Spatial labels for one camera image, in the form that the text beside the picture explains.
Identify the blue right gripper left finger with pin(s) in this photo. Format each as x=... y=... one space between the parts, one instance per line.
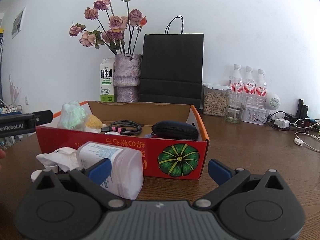
x=100 y=171

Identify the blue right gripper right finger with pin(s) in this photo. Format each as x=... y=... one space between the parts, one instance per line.
x=219 y=172

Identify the cotton swab plastic jar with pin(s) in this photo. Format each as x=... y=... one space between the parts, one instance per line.
x=126 y=179

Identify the yellow white plush sheep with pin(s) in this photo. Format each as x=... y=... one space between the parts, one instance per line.
x=93 y=124

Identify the green white roll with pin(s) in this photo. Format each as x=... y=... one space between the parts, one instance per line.
x=73 y=117

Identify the navy zipper case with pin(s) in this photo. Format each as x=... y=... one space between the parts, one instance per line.
x=175 y=130

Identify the person left hand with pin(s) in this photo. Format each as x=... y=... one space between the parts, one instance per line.
x=2 y=154

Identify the crumpled white tissue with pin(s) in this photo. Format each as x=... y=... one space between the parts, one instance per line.
x=65 y=158

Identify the small white cap left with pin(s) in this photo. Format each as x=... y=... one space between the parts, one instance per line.
x=35 y=175

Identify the red cardboard box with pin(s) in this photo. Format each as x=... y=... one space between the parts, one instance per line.
x=163 y=158

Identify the floral tin box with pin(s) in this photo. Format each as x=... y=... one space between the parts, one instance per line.
x=254 y=115

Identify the glass cup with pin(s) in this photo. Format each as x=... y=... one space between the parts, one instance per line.
x=235 y=106

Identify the seed storage container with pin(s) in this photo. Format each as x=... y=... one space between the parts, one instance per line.
x=214 y=99

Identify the white power adapter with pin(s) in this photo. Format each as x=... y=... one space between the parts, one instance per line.
x=282 y=123

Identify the water bottle middle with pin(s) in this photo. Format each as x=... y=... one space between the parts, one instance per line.
x=249 y=85

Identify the water bottle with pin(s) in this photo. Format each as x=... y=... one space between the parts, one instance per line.
x=249 y=85
x=260 y=89
x=236 y=80

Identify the water bottle right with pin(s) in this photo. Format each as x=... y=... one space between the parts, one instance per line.
x=260 y=89

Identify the white round speaker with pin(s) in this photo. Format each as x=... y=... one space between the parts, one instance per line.
x=272 y=101

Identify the water bottle left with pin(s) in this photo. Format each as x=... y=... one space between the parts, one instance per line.
x=236 y=80

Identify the purple ceramic vase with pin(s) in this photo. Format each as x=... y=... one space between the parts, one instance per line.
x=127 y=73

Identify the black standing device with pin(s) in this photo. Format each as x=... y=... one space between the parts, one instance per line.
x=302 y=109

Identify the milk carton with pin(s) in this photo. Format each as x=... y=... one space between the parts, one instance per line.
x=106 y=80

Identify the black paper bag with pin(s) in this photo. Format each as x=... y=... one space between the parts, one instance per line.
x=171 y=69

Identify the dried pink roses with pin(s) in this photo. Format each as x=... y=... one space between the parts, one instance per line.
x=118 y=33

